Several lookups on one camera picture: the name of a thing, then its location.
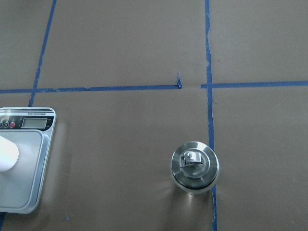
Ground pink plastic cup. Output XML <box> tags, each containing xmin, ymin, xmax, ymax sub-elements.
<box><xmin>0</xmin><ymin>136</ymin><xmax>19</xmax><ymax>172</ymax></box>

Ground silver digital kitchen scale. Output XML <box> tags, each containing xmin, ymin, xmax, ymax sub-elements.
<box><xmin>0</xmin><ymin>107</ymin><xmax>56</xmax><ymax>214</ymax></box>

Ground glass sauce bottle steel spout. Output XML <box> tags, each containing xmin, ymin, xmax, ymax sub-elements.
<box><xmin>170</xmin><ymin>141</ymin><xmax>220</xmax><ymax>195</ymax></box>

